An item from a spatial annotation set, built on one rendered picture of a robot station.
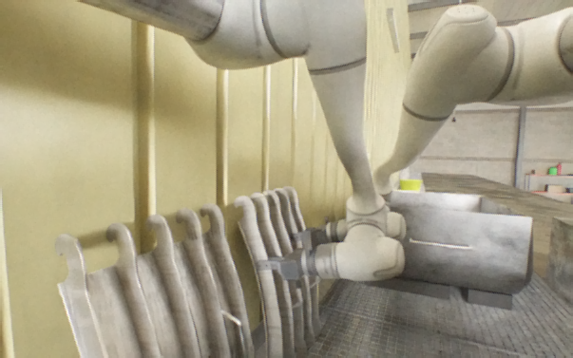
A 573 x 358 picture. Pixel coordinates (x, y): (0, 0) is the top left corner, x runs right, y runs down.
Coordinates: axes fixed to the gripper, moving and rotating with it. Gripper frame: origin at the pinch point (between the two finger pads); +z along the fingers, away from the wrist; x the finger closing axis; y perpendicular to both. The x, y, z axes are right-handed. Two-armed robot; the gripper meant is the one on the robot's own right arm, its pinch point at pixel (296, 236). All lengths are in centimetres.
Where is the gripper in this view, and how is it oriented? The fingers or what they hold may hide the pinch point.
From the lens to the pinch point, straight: 107.3
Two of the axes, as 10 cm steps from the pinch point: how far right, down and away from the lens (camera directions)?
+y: -1.8, -9.8, 0.1
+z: -8.9, 1.7, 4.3
